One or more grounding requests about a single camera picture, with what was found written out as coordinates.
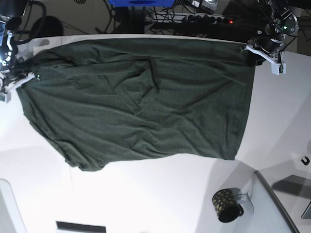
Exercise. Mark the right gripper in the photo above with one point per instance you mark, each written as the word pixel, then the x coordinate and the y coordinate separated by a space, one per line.
pixel 13 77

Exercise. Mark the black mug with gold dots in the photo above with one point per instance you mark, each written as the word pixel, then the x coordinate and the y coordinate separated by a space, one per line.
pixel 226 206

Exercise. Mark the grey metal side table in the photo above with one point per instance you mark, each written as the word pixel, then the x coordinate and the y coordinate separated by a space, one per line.
pixel 282 206

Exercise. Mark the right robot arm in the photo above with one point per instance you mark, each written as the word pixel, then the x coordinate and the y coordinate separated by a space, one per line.
pixel 11 12

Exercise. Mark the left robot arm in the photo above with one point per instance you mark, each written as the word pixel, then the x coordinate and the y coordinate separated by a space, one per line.
pixel 273 29

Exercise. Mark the white rounded panel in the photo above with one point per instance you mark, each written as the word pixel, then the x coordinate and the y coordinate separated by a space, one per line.
pixel 10 217

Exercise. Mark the blue box with oval hole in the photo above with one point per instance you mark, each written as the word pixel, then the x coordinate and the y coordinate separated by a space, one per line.
pixel 143 3

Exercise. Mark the black power strip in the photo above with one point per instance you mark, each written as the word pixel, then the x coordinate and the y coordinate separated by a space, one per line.
pixel 158 17

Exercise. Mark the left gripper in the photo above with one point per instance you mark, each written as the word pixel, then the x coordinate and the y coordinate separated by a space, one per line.
pixel 263 47

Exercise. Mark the dark green t-shirt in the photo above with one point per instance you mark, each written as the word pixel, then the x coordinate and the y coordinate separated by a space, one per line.
pixel 110 100

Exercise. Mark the small black hook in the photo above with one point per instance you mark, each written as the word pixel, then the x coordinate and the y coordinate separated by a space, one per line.
pixel 305 160

